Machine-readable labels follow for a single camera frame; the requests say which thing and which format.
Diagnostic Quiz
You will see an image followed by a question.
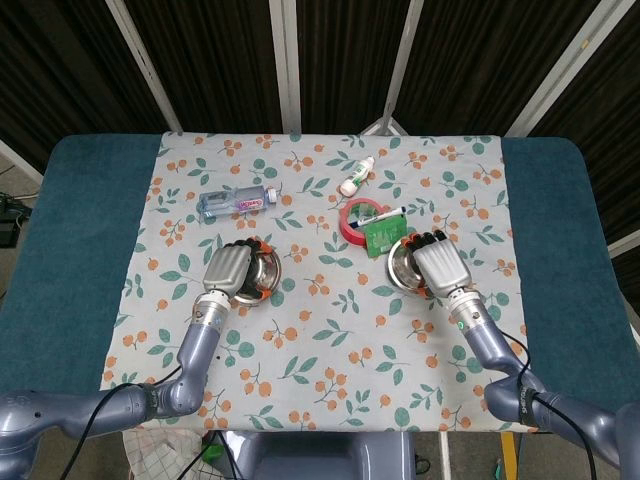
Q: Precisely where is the grey robot torso base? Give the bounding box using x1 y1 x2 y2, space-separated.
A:
227 430 416 480

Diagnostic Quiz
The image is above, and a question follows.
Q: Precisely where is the teal table cover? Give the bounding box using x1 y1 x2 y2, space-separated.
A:
0 130 630 401

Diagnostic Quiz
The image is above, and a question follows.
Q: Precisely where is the small white green-label bottle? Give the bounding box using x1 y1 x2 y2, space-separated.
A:
339 156 376 197

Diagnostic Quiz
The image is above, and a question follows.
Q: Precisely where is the white table leg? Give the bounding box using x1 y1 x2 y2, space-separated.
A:
438 430 454 480

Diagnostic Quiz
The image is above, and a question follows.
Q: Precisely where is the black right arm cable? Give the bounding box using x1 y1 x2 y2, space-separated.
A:
494 327 601 480

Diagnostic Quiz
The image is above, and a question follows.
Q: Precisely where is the orange fruit print tablecloth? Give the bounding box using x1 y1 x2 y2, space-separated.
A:
99 130 531 434

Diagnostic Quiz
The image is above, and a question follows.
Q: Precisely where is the white frame bar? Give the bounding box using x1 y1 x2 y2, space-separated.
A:
0 138 44 189
607 232 640 259

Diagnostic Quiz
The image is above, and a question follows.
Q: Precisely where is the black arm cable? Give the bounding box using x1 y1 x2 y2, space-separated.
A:
494 327 601 480
69 367 184 480

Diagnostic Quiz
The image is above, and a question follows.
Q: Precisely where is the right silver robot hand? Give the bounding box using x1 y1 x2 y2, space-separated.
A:
397 229 474 301

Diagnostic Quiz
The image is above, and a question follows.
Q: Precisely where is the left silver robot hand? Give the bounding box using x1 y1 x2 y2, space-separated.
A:
202 237 274 304

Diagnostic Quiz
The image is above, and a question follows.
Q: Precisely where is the stainless steel bowl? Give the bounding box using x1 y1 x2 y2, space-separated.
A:
232 248 282 305
387 238 431 296

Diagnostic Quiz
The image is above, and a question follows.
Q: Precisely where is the white double screen post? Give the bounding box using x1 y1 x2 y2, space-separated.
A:
268 0 304 134

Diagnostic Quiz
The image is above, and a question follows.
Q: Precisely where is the white blue marker pen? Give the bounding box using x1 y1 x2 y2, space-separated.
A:
355 205 406 225

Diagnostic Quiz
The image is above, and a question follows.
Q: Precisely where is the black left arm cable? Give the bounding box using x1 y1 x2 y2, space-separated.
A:
69 367 184 480

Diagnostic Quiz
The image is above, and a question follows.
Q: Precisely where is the black floor equipment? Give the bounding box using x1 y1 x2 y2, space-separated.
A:
0 192 31 249

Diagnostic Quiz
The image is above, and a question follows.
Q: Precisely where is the green foil sachet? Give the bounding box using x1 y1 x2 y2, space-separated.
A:
360 212 407 258

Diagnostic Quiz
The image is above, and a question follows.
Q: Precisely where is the clear plastic water bottle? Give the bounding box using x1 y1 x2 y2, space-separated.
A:
197 185 279 220

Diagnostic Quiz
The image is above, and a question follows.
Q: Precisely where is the white screen frame post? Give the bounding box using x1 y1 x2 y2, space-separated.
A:
504 0 621 137
359 0 427 137
104 0 184 134

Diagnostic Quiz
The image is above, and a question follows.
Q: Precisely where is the red tape roll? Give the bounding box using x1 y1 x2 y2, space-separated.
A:
338 197 384 247

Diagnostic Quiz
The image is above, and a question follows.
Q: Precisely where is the white checked cloth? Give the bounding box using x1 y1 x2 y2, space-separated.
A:
122 427 209 480

